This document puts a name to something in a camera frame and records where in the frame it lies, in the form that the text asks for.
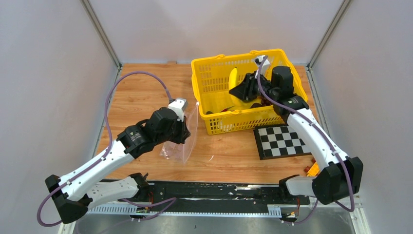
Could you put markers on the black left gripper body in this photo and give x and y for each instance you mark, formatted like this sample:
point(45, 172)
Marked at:
point(176, 135)

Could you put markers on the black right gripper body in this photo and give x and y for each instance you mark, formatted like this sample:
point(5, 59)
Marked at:
point(252, 89)

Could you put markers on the yellow toy banana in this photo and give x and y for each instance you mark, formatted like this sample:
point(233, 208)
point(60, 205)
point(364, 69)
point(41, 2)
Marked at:
point(238, 104)

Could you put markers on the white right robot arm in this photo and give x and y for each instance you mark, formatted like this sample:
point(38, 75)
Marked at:
point(340, 175)

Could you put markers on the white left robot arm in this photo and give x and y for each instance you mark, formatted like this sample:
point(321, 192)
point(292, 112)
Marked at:
point(75, 193)

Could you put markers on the dark toy grapes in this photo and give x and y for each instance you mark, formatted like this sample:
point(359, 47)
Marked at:
point(265, 102)

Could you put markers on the yellow plastic basket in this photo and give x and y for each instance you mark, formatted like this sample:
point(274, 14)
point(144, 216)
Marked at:
point(211, 78)

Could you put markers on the black white checkerboard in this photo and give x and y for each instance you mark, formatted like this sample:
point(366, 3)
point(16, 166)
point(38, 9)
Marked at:
point(279, 141)

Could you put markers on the yellow toy block car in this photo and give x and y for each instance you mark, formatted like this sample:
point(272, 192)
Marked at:
point(312, 170)

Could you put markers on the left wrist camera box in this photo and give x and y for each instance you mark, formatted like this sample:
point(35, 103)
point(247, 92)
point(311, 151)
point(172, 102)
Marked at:
point(179, 106)

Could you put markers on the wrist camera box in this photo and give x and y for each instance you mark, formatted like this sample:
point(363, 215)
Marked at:
point(179, 106)
point(263, 64)

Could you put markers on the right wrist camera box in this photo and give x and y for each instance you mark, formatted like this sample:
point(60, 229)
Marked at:
point(263, 64)

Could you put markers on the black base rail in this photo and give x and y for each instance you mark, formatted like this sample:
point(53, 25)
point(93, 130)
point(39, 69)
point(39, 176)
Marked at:
point(207, 199)

